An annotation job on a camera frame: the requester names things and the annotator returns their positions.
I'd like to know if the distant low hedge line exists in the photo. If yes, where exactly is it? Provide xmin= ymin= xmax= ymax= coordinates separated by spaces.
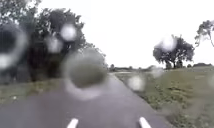
xmin=108 ymin=62 xmax=213 ymax=73

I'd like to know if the grey asphalt path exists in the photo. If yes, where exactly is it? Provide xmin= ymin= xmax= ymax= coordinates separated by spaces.
xmin=0 ymin=72 xmax=173 ymax=128

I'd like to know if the broad dark tree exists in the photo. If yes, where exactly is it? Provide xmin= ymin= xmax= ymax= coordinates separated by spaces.
xmin=152 ymin=34 xmax=196 ymax=70

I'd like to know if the robot's own part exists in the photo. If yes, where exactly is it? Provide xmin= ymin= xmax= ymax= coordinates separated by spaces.
xmin=138 ymin=116 xmax=152 ymax=128
xmin=66 ymin=117 xmax=80 ymax=128

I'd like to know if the group of dark trees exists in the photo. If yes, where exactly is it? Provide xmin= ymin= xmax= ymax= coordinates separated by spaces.
xmin=0 ymin=0 xmax=108 ymax=84

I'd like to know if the grass field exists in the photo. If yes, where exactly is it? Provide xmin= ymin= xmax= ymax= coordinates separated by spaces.
xmin=114 ymin=65 xmax=214 ymax=128

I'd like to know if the grass verge strip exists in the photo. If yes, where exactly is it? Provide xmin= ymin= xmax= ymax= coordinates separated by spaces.
xmin=0 ymin=78 xmax=68 ymax=107

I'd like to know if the thin tall tree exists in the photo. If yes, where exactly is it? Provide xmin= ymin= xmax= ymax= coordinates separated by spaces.
xmin=194 ymin=17 xmax=214 ymax=67

